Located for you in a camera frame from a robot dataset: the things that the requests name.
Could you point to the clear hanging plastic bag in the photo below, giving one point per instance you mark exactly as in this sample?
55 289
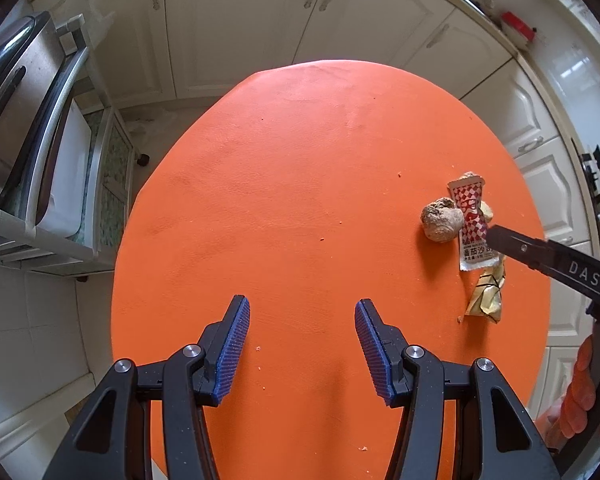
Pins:
97 10

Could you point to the person's right hand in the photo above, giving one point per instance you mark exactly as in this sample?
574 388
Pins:
577 395

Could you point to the yellow crumpled wrapper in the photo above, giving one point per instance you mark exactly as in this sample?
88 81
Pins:
487 295

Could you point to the orange round table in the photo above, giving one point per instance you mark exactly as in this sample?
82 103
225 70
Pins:
300 200

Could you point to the white storage rack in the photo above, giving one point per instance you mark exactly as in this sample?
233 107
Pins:
105 195

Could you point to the beige kitchen countertop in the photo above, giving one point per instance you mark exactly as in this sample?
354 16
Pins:
545 60

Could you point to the red checkered sauce packet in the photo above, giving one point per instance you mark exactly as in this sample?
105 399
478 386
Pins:
472 232

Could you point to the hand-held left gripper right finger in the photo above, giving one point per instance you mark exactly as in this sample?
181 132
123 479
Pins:
372 350

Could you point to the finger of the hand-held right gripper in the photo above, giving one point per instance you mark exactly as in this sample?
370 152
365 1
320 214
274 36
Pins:
535 252

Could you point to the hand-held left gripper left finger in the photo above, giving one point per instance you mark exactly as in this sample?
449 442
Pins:
232 350

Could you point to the red plastic container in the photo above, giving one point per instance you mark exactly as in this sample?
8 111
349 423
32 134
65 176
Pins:
517 25

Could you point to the brown crumpled paper ball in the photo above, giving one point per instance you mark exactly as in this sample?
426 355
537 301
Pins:
442 220

